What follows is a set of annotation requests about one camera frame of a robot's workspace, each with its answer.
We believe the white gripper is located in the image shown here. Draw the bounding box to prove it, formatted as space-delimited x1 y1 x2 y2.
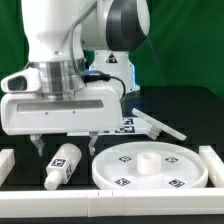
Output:
1 80 123 157

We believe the white round table top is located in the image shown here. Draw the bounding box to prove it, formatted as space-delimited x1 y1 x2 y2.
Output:
92 141 208 190

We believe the white fiducial marker sheet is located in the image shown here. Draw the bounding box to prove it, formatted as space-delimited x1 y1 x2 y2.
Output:
66 116 158 137

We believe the black base cable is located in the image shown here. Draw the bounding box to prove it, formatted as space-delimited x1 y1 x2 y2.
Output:
81 71 127 98

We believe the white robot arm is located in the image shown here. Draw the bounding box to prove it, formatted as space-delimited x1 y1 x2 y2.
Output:
1 0 150 149

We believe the white fence block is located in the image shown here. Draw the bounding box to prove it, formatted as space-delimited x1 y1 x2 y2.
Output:
199 146 224 188
0 149 15 186

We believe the white left fence block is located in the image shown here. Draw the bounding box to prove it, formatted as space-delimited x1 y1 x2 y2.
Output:
0 149 15 186

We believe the white front fence bar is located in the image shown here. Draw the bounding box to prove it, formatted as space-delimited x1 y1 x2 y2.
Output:
0 188 224 218

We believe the white right fence block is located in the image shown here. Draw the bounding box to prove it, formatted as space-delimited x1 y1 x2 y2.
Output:
199 146 224 188

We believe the white table base foot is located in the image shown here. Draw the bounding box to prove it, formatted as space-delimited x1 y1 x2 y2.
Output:
132 108 187 141

